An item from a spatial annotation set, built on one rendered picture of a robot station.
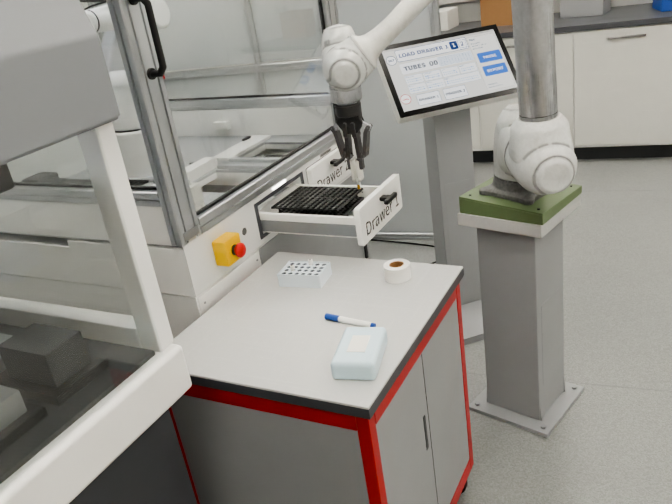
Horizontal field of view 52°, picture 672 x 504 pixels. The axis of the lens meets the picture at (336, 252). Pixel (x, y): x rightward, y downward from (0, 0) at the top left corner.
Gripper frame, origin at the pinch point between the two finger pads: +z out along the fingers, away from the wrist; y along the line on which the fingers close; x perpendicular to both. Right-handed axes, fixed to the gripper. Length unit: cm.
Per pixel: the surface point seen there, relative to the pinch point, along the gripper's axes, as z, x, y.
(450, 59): -15, -85, -3
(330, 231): 11.0, 21.1, 0.1
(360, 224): 7.5, 22.7, -10.5
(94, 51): -52, 90, -2
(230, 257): 9.6, 43.6, 18.7
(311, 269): 16.5, 34.0, 0.3
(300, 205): 6.1, 15.0, 12.3
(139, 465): 27, 102, 5
